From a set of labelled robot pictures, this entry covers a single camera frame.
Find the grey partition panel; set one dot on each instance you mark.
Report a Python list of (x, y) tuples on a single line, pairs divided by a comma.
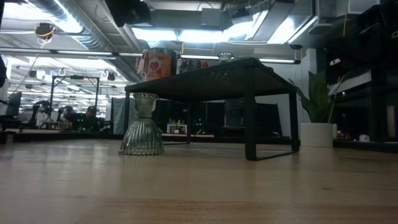
[(119, 118)]

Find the black perforated metal shelf riser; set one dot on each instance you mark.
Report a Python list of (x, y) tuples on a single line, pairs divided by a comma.
[(217, 81)]

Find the dark computer monitor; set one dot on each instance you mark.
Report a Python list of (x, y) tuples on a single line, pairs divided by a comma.
[(14, 104)]

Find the white cup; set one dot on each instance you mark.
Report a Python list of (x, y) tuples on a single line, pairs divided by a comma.
[(364, 138)]

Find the small white bottle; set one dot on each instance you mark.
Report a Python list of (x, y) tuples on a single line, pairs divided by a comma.
[(335, 131)]

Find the green plant in white pot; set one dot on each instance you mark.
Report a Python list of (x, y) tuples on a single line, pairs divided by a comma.
[(316, 135)]

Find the person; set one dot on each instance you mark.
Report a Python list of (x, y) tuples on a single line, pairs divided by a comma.
[(66, 119), (91, 119)]

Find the black shelving unit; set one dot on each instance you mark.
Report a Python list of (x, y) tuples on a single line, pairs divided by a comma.
[(382, 118)]

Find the small red object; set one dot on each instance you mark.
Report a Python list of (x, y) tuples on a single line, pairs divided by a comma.
[(343, 137)]

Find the small black ceiling sensor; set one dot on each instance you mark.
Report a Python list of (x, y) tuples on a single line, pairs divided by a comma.
[(295, 46)]

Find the ribbed glass candlestick holder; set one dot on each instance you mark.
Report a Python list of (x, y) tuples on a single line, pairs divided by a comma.
[(143, 137), (225, 56)]

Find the black gantry frame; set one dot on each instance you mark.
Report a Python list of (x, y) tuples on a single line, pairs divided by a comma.
[(51, 99)]

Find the long LED tube light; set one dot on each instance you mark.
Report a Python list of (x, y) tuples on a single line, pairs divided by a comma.
[(84, 53)]

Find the heart label candle jar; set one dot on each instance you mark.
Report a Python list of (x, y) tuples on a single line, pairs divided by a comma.
[(157, 67)]

